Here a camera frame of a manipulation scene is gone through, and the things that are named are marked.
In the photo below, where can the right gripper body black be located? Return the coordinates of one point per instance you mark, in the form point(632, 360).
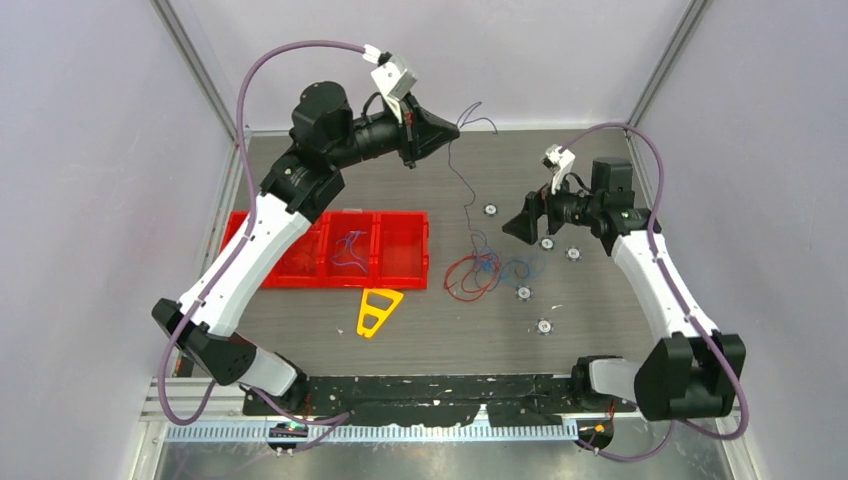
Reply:
point(565, 207)

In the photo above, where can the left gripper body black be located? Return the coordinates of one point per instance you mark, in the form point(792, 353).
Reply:
point(380, 133)

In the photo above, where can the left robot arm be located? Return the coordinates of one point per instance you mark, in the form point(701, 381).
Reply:
point(326, 138)

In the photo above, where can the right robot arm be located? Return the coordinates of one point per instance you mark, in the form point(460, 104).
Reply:
point(693, 368)

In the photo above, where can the poker chip lower middle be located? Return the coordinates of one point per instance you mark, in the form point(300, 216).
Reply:
point(524, 293)

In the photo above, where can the poker chip bottom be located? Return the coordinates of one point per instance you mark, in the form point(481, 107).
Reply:
point(544, 326)

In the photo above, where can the red four-compartment bin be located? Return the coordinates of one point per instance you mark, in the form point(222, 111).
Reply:
point(357, 249)

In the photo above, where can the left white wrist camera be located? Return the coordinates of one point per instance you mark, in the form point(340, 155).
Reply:
point(393, 77)

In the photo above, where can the yellow triangular plastic frame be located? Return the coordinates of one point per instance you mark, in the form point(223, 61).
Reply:
point(376, 306)

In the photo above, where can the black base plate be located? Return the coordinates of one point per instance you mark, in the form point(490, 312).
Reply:
point(530, 399)

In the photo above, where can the aluminium front rail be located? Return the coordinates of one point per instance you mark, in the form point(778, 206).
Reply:
point(224, 422)

